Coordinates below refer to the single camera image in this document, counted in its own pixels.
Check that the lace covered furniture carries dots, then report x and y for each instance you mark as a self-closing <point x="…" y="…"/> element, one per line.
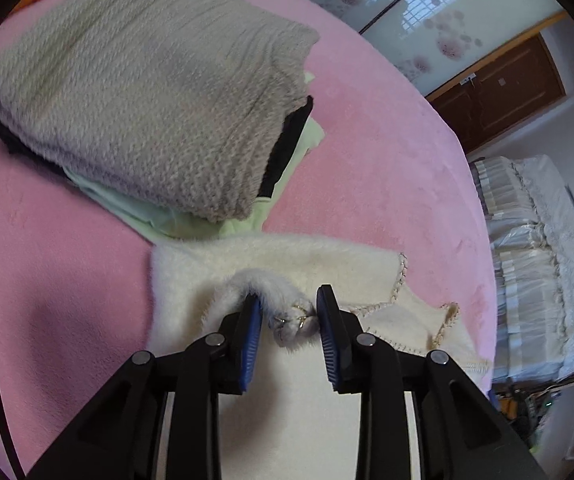
<point x="527" y="260"/>

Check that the floral sliding door wardrobe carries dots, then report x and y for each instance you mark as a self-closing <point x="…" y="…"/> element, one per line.
<point x="417" y="10"/>

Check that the brown wooden door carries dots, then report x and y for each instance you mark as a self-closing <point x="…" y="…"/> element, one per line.
<point x="507" y="95"/>

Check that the pink bed blanket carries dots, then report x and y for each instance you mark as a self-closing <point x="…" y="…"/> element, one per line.
<point x="392" y="170"/>

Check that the white fuzzy cardigan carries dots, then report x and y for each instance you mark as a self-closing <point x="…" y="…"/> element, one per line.
<point x="287" y="265"/>

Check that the black folded garment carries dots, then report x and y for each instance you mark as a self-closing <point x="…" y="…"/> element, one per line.
<point x="289" y="145"/>

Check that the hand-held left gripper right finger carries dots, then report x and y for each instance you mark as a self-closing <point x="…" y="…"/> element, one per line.
<point x="328" y="340"/>

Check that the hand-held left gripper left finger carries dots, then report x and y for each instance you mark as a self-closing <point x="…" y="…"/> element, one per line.
<point x="249" y="345"/>

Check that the light green folded garment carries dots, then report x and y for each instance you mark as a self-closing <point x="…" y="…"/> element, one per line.
<point x="167" y="220"/>

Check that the grey knitted sweater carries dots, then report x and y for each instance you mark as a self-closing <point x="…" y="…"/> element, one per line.
<point x="142" y="85"/>

